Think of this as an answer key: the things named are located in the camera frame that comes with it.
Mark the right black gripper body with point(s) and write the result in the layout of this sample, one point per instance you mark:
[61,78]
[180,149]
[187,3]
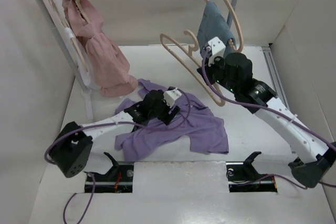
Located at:
[216,72]

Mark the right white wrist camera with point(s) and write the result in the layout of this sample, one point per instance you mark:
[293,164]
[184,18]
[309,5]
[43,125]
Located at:
[217,47]

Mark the pink dress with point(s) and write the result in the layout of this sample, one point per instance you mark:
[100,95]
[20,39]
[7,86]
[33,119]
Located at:
[109,65]

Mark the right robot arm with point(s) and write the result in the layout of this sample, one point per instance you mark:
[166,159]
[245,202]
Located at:
[315,155]

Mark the blue garment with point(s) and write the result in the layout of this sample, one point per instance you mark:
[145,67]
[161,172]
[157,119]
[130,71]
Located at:
[213,24]

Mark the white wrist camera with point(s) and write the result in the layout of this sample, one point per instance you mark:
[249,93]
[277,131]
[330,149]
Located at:
[170,96]
[217,47]

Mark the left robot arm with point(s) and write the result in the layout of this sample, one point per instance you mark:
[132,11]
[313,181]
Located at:
[72,153]

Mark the aluminium rail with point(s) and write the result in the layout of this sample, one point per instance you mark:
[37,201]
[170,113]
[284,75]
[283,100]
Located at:
[274,75]

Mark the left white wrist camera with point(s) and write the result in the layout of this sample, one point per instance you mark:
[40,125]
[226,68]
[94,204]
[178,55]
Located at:
[170,96]

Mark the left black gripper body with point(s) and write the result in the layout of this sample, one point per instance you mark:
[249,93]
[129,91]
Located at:
[162,112]

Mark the purple t shirt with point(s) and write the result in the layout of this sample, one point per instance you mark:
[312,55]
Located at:
[195,120]

